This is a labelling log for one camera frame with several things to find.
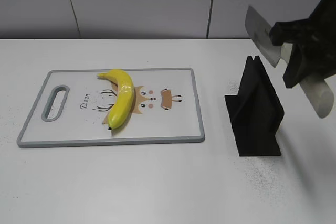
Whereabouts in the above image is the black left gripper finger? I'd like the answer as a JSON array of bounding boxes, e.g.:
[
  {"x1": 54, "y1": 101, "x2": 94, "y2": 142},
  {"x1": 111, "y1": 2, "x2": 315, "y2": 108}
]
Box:
[{"x1": 270, "y1": 18, "x2": 319, "y2": 46}]

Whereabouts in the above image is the white grey-rimmed cutting board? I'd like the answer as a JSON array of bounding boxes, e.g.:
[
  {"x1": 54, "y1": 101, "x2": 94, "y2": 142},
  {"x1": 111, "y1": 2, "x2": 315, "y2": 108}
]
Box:
[{"x1": 17, "y1": 68, "x2": 205, "y2": 148}]

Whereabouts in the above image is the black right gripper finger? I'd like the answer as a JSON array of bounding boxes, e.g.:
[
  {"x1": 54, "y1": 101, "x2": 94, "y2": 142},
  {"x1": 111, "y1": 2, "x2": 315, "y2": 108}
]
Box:
[{"x1": 283, "y1": 28, "x2": 335, "y2": 88}]

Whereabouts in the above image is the knife with white handle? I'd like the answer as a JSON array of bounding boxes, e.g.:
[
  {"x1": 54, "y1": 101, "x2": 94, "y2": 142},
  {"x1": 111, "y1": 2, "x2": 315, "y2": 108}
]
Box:
[{"x1": 245, "y1": 5, "x2": 334, "y2": 118}]

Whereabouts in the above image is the yellow plastic banana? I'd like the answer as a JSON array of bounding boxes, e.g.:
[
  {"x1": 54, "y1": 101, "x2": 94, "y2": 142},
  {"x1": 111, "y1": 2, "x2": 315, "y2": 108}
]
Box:
[{"x1": 97, "y1": 69, "x2": 135, "y2": 130}]

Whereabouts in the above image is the black knife stand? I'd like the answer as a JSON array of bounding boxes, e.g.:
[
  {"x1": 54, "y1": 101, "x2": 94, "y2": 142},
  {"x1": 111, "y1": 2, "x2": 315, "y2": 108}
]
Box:
[{"x1": 224, "y1": 56, "x2": 284, "y2": 157}]

